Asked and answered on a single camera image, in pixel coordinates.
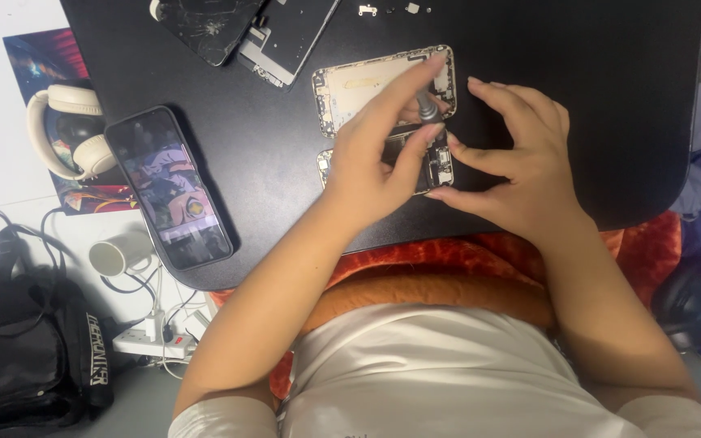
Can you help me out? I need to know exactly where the colourful printed poster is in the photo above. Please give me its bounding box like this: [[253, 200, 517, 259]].
[[2, 27, 140, 217]]

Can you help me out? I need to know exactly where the person's left hand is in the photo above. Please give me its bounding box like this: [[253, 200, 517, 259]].
[[324, 51, 451, 228]]

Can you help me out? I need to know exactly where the cream over-ear headphones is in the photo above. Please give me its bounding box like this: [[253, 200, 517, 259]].
[[26, 84, 118, 182]]

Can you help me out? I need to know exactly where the white cable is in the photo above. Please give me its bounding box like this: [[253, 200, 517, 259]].
[[153, 262, 206, 380]]

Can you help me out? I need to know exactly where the black smartphone in case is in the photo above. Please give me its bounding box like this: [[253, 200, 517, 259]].
[[103, 106, 234, 272]]

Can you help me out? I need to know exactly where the grey precision screwdriver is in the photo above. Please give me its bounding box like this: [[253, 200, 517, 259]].
[[415, 90, 449, 146]]

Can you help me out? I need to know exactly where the gold empty phone housing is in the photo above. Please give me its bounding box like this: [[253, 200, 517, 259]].
[[312, 44, 458, 140]]

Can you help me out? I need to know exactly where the white square power adapter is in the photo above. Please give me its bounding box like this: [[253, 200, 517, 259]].
[[182, 309, 212, 341]]

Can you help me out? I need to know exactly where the black bag with strap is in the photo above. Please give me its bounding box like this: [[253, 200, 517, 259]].
[[0, 225, 115, 434]]

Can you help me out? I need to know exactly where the white mug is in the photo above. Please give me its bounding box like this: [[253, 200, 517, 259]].
[[88, 233, 155, 278]]

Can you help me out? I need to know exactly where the opened phone with circuit board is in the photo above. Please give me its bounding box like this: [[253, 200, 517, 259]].
[[316, 127, 455, 197]]

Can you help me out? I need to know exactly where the white charger plug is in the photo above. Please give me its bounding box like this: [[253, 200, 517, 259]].
[[143, 309, 167, 345]]

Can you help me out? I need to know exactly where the person's white shirt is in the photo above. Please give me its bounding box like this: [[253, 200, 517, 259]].
[[167, 303, 701, 438]]

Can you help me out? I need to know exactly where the phone display assembly with bracket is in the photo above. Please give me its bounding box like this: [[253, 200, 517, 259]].
[[237, 0, 343, 90]]

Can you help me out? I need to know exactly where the person's right hand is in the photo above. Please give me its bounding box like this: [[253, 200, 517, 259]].
[[426, 76, 593, 245]]

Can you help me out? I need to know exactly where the white power strip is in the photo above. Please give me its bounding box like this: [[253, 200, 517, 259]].
[[111, 328, 197, 360]]

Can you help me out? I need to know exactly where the cracked black phone screen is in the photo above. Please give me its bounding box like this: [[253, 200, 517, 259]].
[[149, 0, 267, 68]]

